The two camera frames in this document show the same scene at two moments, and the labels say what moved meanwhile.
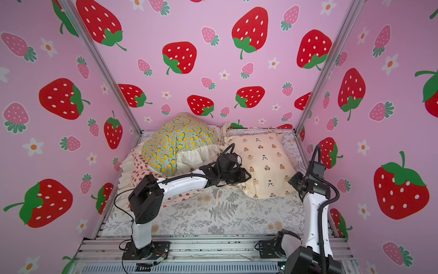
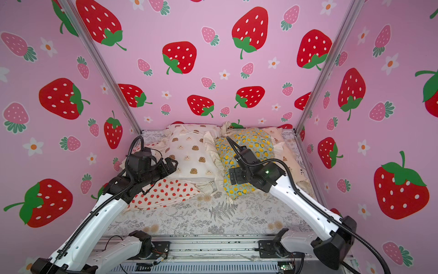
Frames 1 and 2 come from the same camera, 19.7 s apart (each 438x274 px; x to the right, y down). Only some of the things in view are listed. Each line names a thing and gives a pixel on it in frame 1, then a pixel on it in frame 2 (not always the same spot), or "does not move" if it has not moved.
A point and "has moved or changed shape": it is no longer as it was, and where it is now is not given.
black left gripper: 241,176 → 171,169
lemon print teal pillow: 182,132 → 259,142
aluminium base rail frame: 191,254 does not move
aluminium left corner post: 76,17 does not move
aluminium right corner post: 353,13 does not move
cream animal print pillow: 267,158 has moved or changed shape
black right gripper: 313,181 → 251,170
